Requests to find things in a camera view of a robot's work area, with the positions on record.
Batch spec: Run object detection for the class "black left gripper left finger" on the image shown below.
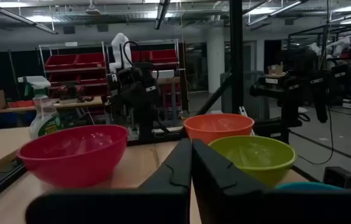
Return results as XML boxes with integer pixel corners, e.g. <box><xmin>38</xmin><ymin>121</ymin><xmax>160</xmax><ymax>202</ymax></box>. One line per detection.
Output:
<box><xmin>25</xmin><ymin>138</ymin><xmax>193</xmax><ymax>224</ymax></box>

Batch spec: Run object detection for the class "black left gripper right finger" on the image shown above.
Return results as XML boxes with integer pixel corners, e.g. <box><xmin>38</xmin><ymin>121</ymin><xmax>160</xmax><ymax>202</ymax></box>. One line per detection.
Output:
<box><xmin>192</xmin><ymin>139</ymin><xmax>351</xmax><ymax>224</ymax></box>

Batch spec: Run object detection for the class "red plastic bowl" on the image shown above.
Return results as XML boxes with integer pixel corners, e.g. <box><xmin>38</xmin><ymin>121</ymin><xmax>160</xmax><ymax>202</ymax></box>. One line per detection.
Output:
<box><xmin>16</xmin><ymin>124</ymin><xmax>129</xmax><ymax>189</ymax></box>

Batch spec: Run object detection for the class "metal shelf with red bins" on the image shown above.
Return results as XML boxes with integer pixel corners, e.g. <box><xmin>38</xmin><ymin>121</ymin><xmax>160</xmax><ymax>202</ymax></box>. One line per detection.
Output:
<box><xmin>38</xmin><ymin>41</ymin><xmax>109</xmax><ymax>98</ymax></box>
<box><xmin>129</xmin><ymin>39</ymin><xmax>190</xmax><ymax>113</ymax></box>

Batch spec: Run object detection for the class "green plastic bowl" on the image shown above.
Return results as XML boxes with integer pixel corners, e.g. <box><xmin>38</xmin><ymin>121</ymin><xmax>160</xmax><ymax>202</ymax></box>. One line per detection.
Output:
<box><xmin>208</xmin><ymin>135</ymin><xmax>297</xmax><ymax>188</ymax></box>

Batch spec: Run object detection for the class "orange plastic bowl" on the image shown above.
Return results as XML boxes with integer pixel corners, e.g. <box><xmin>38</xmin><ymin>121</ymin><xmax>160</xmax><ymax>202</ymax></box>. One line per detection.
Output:
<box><xmin>182</xmin><ymin>113</ymin><xmax>255</xmax><ymax>145</ymax></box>

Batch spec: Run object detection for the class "blue plastic bowl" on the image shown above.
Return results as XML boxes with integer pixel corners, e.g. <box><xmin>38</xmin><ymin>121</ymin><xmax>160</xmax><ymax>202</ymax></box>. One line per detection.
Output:
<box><xmin>274</xmin><ymin>181</ymin><xmax>345</xmax><ymax>191</ymax></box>

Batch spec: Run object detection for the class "clear spray bottle white trigger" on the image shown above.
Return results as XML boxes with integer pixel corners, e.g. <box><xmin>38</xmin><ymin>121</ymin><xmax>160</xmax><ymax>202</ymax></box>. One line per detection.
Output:
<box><xmin>17</xmin><ymin>75</ymin><xmax>63</xmax><ymax>141</ymax></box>

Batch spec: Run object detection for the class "small black camera box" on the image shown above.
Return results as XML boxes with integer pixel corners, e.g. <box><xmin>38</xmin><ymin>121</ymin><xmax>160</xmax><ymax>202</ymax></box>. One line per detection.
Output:
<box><xmin>322</xmin><ymin>166</ymin><xmax>351</xmax><ymax>189</ymax></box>

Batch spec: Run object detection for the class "black vertical frame post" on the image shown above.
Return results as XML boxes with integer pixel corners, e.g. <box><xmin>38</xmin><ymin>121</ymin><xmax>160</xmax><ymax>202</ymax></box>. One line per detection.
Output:
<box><xmin>229</xmin><ymin>0</ymin><xmax>245</xmax><ymax>114</ymax></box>

